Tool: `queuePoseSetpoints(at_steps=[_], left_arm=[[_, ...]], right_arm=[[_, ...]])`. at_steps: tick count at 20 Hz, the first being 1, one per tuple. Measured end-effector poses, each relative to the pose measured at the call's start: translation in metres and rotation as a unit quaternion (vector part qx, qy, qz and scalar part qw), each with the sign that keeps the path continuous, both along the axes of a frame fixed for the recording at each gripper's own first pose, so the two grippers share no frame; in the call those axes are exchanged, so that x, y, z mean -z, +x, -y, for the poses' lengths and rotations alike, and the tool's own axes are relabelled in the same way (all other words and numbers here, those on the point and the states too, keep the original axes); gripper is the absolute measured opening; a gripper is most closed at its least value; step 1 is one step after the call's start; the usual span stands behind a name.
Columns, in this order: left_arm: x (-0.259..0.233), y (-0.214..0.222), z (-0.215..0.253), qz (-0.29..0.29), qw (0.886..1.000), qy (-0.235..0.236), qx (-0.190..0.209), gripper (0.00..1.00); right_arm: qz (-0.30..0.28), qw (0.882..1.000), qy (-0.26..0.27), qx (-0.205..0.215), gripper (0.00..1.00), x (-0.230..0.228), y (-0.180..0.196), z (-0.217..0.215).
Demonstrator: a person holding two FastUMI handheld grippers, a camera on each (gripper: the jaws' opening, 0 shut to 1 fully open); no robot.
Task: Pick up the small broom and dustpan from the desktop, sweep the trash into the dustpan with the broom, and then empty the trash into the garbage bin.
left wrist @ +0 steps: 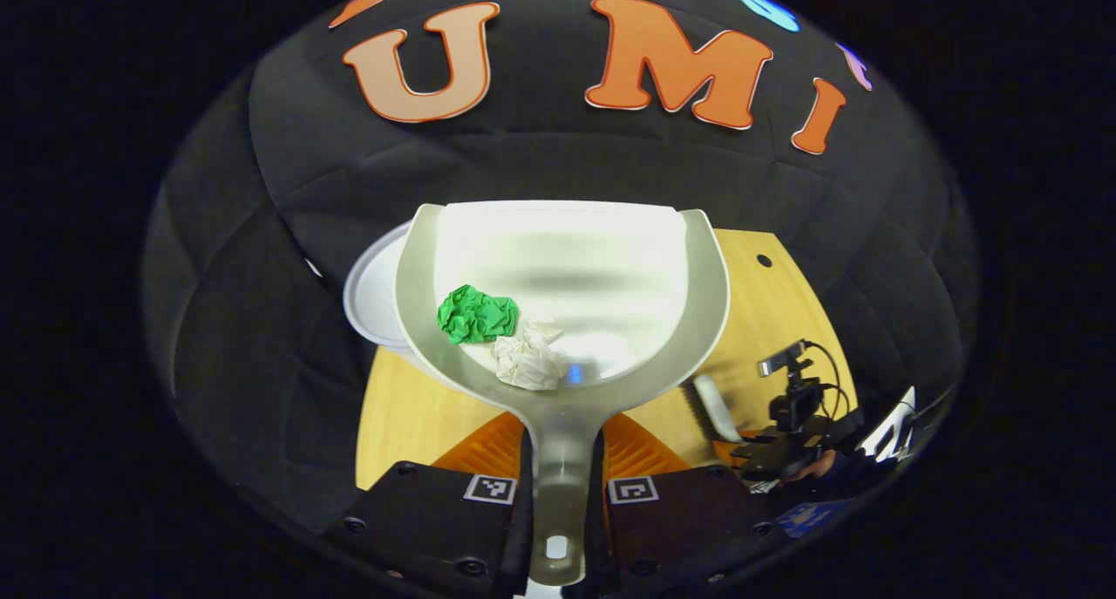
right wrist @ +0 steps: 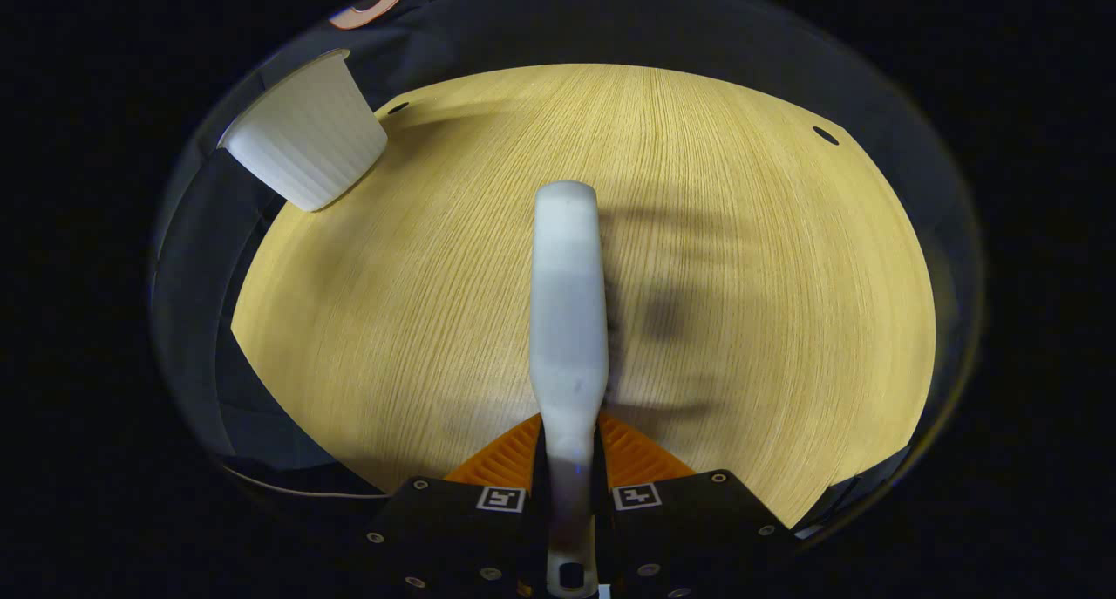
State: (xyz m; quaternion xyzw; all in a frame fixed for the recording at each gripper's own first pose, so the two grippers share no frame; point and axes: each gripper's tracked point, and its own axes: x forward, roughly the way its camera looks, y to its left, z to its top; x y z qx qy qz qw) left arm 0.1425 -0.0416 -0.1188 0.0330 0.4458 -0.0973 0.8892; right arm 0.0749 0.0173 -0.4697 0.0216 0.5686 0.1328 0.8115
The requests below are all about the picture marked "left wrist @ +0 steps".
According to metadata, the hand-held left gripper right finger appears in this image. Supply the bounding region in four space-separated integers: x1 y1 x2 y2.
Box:
593 412 786 591

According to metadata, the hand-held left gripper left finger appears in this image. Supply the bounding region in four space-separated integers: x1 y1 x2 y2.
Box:
323 412 534 587

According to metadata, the small grey broom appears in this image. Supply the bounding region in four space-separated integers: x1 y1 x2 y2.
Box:
680 374 744 445

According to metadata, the white paper ball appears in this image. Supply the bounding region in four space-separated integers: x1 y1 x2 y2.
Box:
491 322 569 391

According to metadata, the green paper ball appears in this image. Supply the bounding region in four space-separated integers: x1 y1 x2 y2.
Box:
437 284 521 345

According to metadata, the grey plastic dustpan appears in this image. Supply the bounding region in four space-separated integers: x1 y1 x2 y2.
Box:
394 200 732 587

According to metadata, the white ribbed garbage bin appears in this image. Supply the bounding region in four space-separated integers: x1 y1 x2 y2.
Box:
343 222 419 351

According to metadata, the wooden desktop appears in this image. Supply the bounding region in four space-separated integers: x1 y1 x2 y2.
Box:
356 228 860 491

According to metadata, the blue printed object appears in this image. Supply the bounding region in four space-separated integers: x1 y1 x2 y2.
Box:
776 501 851 539

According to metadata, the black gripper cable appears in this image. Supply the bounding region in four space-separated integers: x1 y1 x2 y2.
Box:
804 341 854 419

